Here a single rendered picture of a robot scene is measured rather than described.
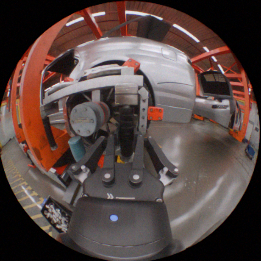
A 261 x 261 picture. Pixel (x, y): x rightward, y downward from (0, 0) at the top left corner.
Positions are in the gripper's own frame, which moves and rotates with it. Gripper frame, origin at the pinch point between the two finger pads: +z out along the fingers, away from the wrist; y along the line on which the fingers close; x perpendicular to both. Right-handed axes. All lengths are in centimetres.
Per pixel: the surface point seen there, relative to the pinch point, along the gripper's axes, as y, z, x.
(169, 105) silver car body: 37, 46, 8
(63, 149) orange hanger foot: -60, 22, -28
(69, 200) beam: -59, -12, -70
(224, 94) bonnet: 319, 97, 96
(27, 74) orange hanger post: -60, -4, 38
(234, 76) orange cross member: 346, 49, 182
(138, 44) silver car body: 9, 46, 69
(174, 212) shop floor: 49, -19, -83
